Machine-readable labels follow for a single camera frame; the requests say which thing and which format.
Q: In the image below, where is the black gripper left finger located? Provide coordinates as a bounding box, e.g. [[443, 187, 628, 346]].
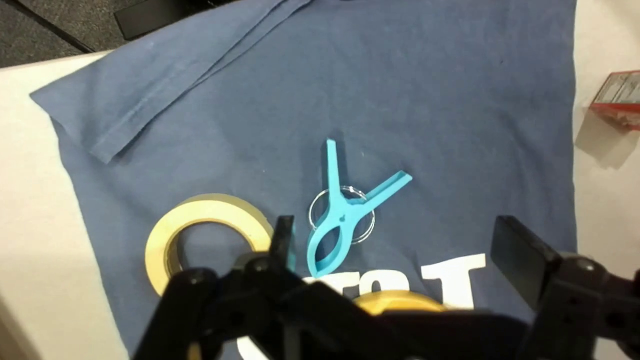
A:
[[268, 214, 298, 273]]

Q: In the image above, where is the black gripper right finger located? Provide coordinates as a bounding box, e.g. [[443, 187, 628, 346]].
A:
[[489, 214, 561, 311]]

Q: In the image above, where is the wooden mug tree stand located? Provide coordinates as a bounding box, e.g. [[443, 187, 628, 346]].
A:
[[351, 290, 447, 316]]

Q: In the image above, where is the beige masking tape roll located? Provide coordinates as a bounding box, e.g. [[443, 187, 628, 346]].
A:
[[143, 192, 275, 297]]

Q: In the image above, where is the blue printed t-shirt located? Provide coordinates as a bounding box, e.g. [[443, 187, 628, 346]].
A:
[[27, 0, 577, 360]]

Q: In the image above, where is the small orange red container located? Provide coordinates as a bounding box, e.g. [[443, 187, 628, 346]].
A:
[[585, 68, 640, 132]]

